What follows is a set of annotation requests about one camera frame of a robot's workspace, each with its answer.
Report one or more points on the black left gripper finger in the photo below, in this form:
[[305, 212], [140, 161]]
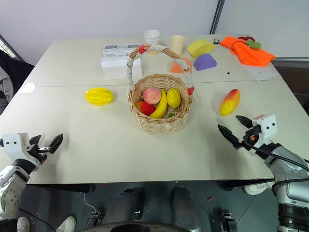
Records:
[[36, 140], [56, 143]]

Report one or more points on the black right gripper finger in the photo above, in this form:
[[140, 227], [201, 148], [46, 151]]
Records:
[[244, 120], [228, 135]]

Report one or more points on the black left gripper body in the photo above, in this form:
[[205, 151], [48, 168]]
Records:
[[36, 149]]

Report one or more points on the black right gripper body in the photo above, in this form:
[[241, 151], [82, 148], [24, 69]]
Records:
[[251, 137]]

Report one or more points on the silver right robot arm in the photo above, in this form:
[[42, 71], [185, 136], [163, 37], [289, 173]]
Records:
[[289, 174]]

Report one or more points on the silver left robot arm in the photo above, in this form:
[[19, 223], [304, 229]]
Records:
[[10, 191]]

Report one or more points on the red and yellow mango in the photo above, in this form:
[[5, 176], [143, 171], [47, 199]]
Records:
[[230, 102]]

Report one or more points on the white sneaker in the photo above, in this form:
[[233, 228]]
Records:
[[23, 224], [67, 224], [258, 188]]

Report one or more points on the white tape patch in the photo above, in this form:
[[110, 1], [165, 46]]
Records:
[[27, 87]]

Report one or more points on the yellow starfruit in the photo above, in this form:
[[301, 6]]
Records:
[[99, 96]]

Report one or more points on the yellow lemon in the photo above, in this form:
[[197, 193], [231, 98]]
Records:
[[173, 97]]

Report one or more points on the person in dark jacket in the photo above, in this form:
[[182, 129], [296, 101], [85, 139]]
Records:
[[12, 77]]

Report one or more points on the orange cloth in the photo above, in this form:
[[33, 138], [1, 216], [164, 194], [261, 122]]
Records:
[[248, 53]]

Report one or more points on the purple foam block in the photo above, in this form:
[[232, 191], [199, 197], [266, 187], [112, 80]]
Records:
[[205, 62]]

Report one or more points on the yellow banana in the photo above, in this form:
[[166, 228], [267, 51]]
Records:
[[161, 106]]

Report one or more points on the red and green toy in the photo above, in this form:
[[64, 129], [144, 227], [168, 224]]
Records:
[[252, 43]]

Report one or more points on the black table caster foot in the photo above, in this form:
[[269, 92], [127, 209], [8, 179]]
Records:
[[227, 221], [95, 217]]

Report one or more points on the orange foam block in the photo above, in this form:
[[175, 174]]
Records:
[[177, 67]]

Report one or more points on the yellow foam block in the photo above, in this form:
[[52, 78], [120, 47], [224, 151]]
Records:
[[200, 47]]

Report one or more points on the pink peach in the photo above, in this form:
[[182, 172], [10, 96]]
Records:
[[152, 95]]

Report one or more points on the red and yellow apple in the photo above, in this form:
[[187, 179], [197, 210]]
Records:
[[146, 108]]

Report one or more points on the plain white box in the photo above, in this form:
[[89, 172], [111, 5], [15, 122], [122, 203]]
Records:
[[116, 68]]

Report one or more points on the beige cylinder cup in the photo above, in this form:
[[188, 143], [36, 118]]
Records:
[[177, 44]]

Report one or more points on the white box with grey print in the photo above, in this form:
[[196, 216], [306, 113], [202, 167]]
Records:
[[120, 49]]

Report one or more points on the dark rounded robot torso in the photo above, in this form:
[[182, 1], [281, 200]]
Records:
[[140, 227]]

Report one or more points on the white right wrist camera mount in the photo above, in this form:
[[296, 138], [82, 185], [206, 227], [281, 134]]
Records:
[[266, 126]]

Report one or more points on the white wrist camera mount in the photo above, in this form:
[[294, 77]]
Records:
[[266, 126], [15, 143]]

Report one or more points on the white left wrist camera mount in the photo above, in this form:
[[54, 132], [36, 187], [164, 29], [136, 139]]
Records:
[[15, 143]]

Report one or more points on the dark metal post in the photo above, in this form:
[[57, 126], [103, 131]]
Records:
[[217, 15]]

